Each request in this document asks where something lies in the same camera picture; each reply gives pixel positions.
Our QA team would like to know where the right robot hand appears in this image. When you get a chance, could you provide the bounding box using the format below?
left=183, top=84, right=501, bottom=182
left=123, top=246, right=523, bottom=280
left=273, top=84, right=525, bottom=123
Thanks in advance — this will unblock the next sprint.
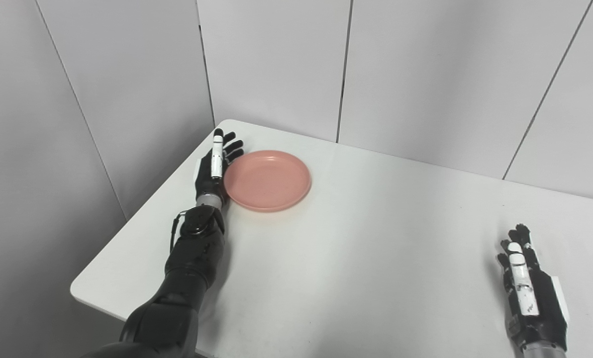
left=496, top=223, right=570, bottom=352

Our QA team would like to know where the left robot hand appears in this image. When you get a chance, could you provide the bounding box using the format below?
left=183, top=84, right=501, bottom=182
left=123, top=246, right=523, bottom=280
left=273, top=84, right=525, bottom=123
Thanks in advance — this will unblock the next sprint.
left=194, top=129, right=245, bottom=199

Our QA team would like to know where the pink plate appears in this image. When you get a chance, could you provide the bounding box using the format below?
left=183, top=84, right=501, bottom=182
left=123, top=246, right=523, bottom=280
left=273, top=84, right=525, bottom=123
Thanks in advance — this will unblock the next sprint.
left=223, top=150, right=312, bottom=213

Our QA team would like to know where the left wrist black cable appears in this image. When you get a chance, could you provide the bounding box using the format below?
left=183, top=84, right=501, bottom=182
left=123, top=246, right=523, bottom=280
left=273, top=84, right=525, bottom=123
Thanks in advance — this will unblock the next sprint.
left=169, top=210, right=188, bottom=254

